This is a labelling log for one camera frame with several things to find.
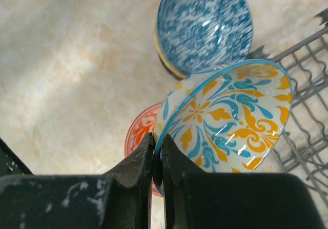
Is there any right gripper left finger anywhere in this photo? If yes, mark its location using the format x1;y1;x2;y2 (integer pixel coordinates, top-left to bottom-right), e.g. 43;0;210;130
1;134;154;228

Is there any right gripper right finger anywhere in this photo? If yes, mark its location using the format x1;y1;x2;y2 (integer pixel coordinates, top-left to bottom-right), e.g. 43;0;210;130
162;135;324;228

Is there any orange patterned bowl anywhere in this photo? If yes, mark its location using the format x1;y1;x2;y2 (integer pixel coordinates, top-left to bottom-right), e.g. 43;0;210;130
124;102;165;197

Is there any yellow blue patterned bowl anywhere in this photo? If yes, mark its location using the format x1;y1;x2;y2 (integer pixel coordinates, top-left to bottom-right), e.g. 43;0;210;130
153;59;293;194

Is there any blue dotted bowl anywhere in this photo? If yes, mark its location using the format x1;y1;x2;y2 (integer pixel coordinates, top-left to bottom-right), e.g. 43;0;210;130
156;0;254;76

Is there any orange green star bowl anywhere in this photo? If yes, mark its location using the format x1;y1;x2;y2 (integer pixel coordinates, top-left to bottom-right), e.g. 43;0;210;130
154;21;186;80

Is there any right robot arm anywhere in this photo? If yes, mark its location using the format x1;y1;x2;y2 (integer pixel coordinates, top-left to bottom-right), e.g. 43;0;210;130
1;134;324;228

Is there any grey wire dish rack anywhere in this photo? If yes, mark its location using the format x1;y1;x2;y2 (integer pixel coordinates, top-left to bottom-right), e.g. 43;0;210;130
248;7;328;201

